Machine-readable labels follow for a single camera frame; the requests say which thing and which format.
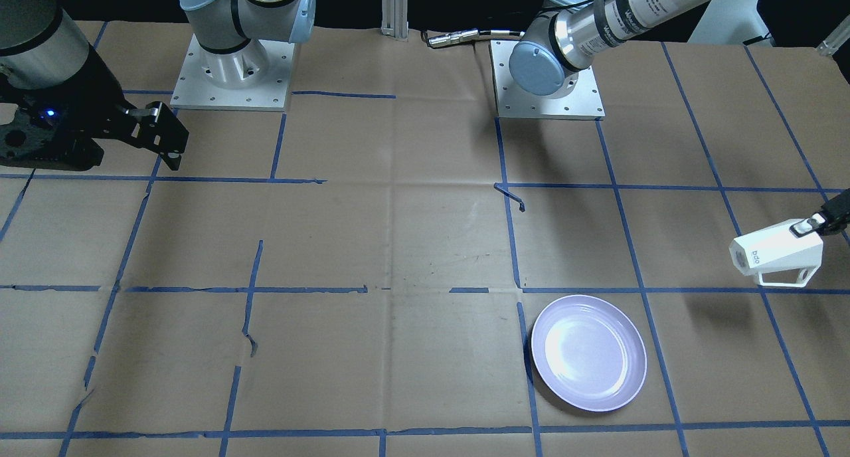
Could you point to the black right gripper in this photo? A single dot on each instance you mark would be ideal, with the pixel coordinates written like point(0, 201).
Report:
point(98, 93)

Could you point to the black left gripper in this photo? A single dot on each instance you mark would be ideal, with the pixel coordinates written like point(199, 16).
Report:
point(835, 212)

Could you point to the white faceted cup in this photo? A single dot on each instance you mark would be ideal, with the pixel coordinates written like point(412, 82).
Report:
point(777, 249)

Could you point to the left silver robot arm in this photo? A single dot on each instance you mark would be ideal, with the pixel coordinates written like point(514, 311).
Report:
point(716, 121)

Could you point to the lavender plate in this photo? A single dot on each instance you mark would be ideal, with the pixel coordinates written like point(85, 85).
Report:
point(589, 353)

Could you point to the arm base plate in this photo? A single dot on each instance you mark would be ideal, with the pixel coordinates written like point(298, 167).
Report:
point(256, 78)
point(577, 99)

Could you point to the aluminium frame post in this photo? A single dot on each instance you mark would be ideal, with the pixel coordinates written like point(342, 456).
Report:
point(394, 22)

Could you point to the silver cable connector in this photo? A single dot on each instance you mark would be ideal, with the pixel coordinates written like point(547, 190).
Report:
point(442, 40)

